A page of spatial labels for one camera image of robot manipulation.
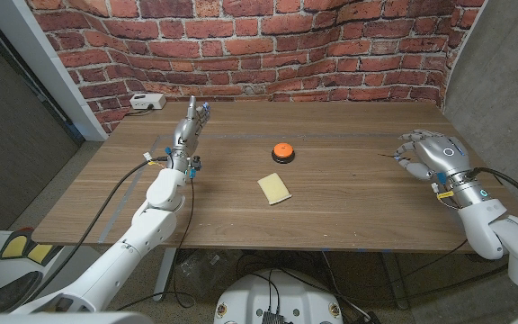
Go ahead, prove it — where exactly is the grey metal table leg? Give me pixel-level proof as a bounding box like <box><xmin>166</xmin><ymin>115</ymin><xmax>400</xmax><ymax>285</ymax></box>
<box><xmin>379</xmin><ymin>251</ymin><xmax>409</xmax><ymax>310</ymax></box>
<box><xmin>152</xmin><ymin>247</ymin><xmax>178</xmax><ymax>302</ymax></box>

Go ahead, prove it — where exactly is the red brick printed backdrop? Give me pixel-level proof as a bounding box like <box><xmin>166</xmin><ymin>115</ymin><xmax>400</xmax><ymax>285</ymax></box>
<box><xmin>24</xmin><ymin>0</ymin><xmax>487</xmax><ymax>136</ymax></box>

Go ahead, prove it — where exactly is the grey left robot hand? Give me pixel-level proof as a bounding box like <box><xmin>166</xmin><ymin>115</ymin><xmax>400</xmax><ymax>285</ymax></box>
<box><xmin>165</xmin><ymin>94</ymin><xmax>211</xmax><ymax>175</ymax></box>

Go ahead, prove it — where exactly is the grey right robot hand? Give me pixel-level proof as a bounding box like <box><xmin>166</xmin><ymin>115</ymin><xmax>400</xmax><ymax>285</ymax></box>
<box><xmin>393</xmin><ymin>129</ymin><xmax>492</xmax><ymax>211</ymax></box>

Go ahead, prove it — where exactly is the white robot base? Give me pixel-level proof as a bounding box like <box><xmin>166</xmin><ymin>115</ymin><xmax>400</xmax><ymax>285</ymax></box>
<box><xmin>212</xmin><ymin>268</ymin><xmax>344</xmax><ymax>324</ymax></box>

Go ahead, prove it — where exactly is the orange button with black base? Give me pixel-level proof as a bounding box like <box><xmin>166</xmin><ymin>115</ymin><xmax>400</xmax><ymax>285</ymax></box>
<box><xmin>271</xmin><ymin>142</ymin><xmax>297</xmax><ymax>165</ymax></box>

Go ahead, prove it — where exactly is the dark shoe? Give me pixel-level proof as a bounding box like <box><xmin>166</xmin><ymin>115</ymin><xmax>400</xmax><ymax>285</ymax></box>
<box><xmin>0</xmin><ymin>270</ymin><xmax>43</xmax><ymax>312</ymax></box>

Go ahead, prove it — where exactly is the white power strip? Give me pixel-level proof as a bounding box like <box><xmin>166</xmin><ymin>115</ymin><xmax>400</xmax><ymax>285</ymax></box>
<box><xmin>129</xmin><ymin>93</ymin><xmax>167</xmax><ymax>111</ymax></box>

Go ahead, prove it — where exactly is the black and yellow foot pedal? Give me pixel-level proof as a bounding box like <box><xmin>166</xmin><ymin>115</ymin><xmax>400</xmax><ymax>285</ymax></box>
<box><xmin>0</xmin><ymin>228</ymin><xmax>58</xmax><ymax>267</ymax></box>

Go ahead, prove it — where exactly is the clear plastic bag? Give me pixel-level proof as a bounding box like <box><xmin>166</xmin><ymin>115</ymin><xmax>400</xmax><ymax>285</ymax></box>
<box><xmin>176</xmin><ymin>248</ymin><xmax>238</xmax><ymax>292</ymax></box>

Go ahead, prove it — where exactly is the yellow sponge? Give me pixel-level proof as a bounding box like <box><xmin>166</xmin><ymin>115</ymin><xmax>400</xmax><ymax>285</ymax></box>
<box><xmin>256</xmin><ymin>172</ymin><xmax>293</xmax><ymax>206</ymax></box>

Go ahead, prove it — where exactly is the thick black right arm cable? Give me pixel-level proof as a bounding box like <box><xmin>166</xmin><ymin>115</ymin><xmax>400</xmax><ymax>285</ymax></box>
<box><xmin>464</xmin><ymin>166</ymin><xmax>518</xmax><ymax>236</ymax></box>

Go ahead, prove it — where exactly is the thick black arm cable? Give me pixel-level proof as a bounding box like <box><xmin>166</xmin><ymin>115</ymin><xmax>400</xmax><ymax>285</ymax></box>
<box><xmin>464</xmin><ymin>166</ymin><xmax>518</xmax><ymax>236</ymax></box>
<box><xmin>27</xmin><ymin>156</ymin><xmax>173</xmax><ymax>305</ymax></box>

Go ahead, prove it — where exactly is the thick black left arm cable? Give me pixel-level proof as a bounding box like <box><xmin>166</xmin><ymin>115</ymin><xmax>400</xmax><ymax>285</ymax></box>
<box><xmin>27</xmin><ymin>156</ymin><xmax>173</xmax><ymax>305</ymax></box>

